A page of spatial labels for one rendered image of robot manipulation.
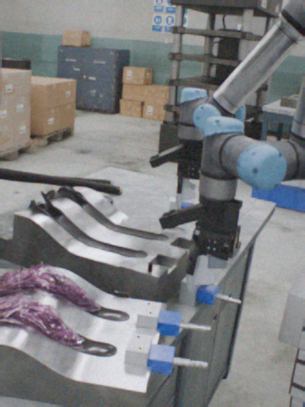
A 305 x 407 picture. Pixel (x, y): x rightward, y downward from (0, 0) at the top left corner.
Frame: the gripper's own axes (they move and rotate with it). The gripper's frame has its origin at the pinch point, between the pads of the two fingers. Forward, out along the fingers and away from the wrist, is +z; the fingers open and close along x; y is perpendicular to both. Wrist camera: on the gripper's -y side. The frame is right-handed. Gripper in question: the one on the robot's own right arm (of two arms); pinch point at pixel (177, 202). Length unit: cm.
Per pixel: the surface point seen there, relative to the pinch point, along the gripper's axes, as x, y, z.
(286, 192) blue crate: 251, 96, 69
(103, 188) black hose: 9.8, -24.4, 1.4
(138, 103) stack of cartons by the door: 632, -75, 59
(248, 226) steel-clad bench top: -3.5, 22.9, 4.6
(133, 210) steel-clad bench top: 1.0, -13.2, 4.6
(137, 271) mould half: -56, -7, -4
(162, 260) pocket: -47.4, -2.0, -3.1
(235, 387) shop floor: 14, 33, 85
